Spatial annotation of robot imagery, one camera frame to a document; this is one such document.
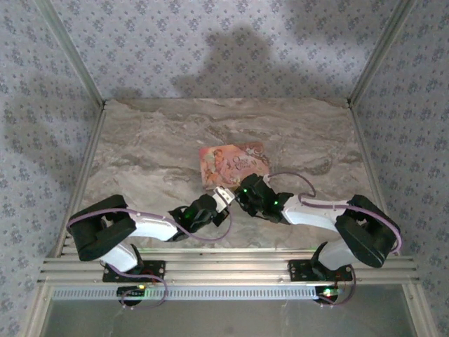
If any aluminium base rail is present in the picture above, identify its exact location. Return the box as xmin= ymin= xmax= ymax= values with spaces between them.
xmin=38 ymin=227 xmax=420 ymax=285

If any slotted grey cable duct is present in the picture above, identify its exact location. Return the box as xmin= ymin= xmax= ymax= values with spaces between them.
xmin=48 ymin=284 xmax=351 ymax=301

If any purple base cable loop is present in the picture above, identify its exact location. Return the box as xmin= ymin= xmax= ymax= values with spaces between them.
xmin=319 ymin=265 xmax=358 ymax=308
xmin=105 ymin=265 xmax=170 ymax=310

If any pink illustrated book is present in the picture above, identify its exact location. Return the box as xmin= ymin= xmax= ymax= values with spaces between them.
xmin=199 ymin=140 xmax=271 ymax=187

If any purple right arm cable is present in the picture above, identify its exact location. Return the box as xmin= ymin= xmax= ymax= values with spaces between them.
xmin=268 ymin=171 xmax=403 ymax=256

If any small controller board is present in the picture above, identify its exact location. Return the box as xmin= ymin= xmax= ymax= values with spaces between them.
xmin=117 ymin=286 xmax=148 ymax=298
xmin=314 ymin=286 xmax=343 ymax=303

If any aluminium frame bar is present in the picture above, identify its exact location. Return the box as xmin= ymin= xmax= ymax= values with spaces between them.
xmin=24 ymin=103 xmax=108 ymax=337
xmin=347 ymin=103 xmax=439 ymax=337
xmin=34 ymin=0 xmax=107 ymax=106
xmin=346 ymin=0 xmax=420 ymax=106

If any grey metal panel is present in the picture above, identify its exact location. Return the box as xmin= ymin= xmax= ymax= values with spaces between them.
xmin=41 ymin=298 xmax=418 ymax=337

